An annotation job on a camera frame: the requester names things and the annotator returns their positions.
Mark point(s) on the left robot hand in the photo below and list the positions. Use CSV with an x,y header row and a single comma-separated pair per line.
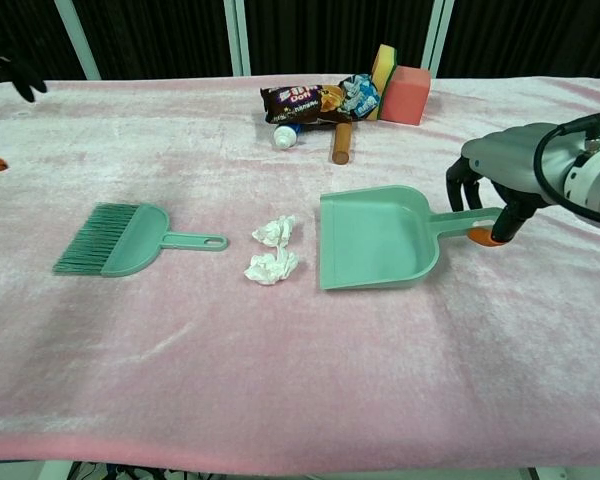
x,y
25,80

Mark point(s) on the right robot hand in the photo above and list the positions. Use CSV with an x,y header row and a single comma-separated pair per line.
x,y
510,155

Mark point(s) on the teal plastic dustpan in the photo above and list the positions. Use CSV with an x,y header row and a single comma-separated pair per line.
x,y
375,240

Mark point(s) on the teal hand broom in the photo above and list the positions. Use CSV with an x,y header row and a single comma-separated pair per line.
x,y
140,240

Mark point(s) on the white tissue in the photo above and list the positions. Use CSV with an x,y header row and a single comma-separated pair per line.
x,y
275,231
270,267

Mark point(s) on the pink sponge block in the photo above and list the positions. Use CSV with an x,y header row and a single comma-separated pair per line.
x,y
405,95

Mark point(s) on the black pleated curtain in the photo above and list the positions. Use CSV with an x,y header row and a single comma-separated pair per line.
x,y
155,35

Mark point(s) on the yellow green sponge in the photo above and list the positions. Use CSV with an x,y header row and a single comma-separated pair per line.
x,y
382,62

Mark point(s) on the blue white snack packet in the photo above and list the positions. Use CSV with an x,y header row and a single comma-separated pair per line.
x,y
357,95

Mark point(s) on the brown wooden cylinder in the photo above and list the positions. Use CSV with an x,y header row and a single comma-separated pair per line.
x,y
341,145

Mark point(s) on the brown snack packet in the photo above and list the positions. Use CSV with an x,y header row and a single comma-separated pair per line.
x,y
290,102

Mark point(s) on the pink plush blanket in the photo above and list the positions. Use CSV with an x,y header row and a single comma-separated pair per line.
x,y
280,375

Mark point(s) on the pale green frame post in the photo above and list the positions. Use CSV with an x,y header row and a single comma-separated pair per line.
x,y
437,35
237,40
77,40

